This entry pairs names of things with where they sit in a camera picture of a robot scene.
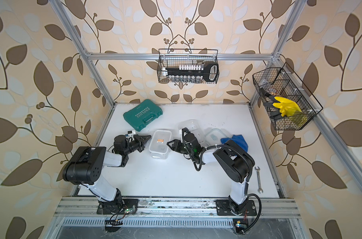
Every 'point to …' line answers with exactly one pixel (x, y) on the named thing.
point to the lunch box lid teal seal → (213, 137)
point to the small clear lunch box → (157, 144)
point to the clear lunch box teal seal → (194, 127)
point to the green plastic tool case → (142, 115)
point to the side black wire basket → (277, 82)
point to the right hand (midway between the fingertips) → (168, 144)
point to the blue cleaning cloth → (238, 139)
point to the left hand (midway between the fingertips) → (149, 135)
